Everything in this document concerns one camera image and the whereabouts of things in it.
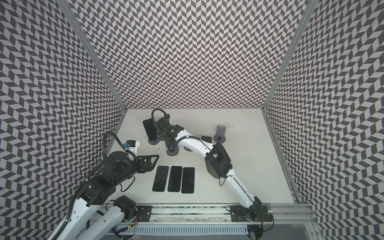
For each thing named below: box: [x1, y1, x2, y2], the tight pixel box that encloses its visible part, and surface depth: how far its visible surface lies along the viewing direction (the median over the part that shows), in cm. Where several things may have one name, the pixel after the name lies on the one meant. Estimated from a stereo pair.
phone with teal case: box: [181, 167, 195, 194], surface depth 83 cm
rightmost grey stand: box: [213, 125, 226, 144], surface depth 98 cm
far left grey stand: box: [148, 138, 161, 145], surface depth 98 cm
